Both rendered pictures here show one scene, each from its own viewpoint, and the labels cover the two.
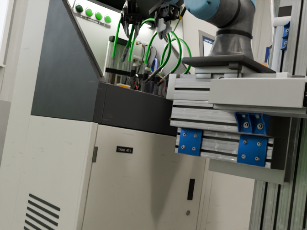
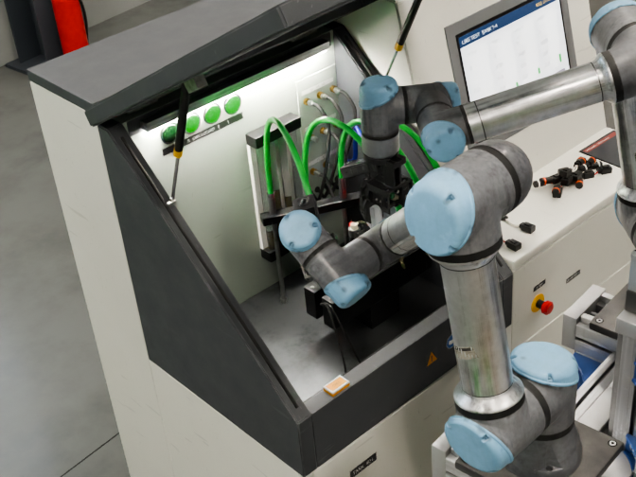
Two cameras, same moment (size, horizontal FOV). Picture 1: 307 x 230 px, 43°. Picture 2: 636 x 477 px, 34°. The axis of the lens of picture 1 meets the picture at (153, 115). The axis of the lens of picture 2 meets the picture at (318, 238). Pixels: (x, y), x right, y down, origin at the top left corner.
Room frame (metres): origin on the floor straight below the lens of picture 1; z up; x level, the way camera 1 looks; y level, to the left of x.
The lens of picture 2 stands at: (-0.12, 0.12, 2.47)
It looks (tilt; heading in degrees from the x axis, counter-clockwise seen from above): 34 degrees down; 1
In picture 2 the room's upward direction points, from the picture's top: 6 degrees counter-clockwise
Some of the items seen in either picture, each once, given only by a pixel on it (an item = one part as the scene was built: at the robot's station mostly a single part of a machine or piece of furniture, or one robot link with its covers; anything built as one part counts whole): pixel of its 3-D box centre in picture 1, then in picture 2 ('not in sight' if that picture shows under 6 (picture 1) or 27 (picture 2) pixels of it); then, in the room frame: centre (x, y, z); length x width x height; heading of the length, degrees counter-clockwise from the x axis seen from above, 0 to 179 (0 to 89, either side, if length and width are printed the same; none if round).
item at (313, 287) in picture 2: not in sight; (370, 287); (1.97, 0.04, 0.91); 0.34 x 0.10 x 0.15; 131
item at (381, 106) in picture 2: not in sight; (380, 106); (1.73, 0.00, 1.53); 0.09 x 0.08 x 0.11; 92
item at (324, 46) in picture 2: (113, 10); (239, 82); (2.09, 0.30, 1.43); 0.54 x 0.03 x 0.02; 131
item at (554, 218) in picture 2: not in sight; (563, 192); (2.24, -0.50, 0.96); 0.70 x 0.22 x 0.03; 131
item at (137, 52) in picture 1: (141, 60); (324, 130); (2.25, 0.12, 1.20); 0.13 x 0.03 x 0.31; 131
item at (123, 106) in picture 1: (159, 115); (408, 364); (1.71, -0.03, 0.87); 0.62 x 0.04 x 0.16; 131
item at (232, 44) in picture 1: (231, 49); (540, 432); (1.25, -0.22, 1.09); 0.15 x 0.15 x 0.10
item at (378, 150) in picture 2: not in sight; (381, 141); (1.73, 0.01, 1.45); 0.08 x 0.08 x 0.05
